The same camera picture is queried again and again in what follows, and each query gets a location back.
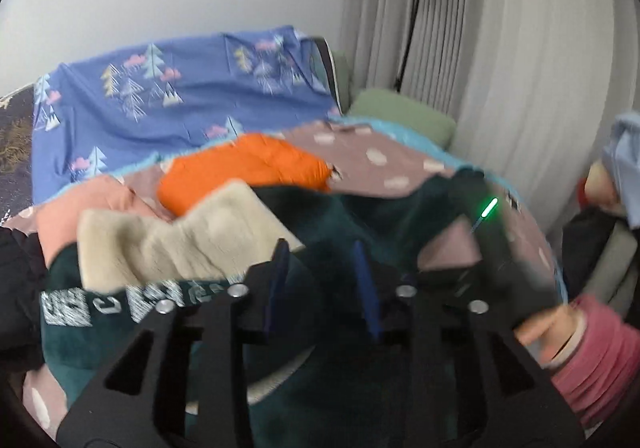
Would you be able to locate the grey pleated curtain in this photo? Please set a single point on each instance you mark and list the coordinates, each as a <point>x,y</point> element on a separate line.
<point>500,53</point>

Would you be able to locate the person's right hand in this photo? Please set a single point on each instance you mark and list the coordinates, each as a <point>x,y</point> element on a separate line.
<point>547,333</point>

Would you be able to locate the green pillow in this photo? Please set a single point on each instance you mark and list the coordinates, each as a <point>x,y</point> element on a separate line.
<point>405,116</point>

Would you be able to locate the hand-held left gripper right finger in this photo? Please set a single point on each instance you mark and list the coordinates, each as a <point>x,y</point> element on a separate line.
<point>367,288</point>

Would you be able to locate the blue tree-print sheet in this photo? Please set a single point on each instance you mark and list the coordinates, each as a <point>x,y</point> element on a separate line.
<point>200,103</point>

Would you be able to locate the grey chair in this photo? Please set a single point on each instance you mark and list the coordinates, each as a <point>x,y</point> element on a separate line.
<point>620,268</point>

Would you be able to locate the black floor lamp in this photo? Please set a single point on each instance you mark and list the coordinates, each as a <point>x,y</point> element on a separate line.
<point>410,28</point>

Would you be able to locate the dark clothing on chair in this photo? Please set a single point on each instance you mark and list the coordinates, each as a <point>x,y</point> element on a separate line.
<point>585,238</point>

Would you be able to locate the cream fleece garment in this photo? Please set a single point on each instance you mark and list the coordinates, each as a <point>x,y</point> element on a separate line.
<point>175,238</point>

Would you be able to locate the light blue cloth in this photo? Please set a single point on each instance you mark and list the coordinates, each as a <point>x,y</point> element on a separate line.
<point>625,153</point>

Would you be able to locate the mauve white-spotted blanket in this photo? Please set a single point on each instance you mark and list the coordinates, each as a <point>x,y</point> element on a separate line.
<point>360,151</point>

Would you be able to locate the dark gold-patterned cloth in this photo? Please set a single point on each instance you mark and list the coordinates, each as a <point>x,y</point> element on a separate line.
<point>15,143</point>

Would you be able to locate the peach quilted jacket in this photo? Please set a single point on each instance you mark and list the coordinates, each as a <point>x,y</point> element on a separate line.
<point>90,205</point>

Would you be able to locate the black puffer jacket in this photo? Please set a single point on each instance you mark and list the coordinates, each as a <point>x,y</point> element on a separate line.
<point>17,298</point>

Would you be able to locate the dark green printed sweater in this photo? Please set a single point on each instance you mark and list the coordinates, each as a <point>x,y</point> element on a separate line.
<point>345,223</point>

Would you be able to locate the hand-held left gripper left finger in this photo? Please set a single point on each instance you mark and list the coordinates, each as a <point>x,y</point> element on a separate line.
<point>276,273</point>

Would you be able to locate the orange puffer jacket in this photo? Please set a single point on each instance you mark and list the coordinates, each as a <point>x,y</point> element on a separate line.
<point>240,168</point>

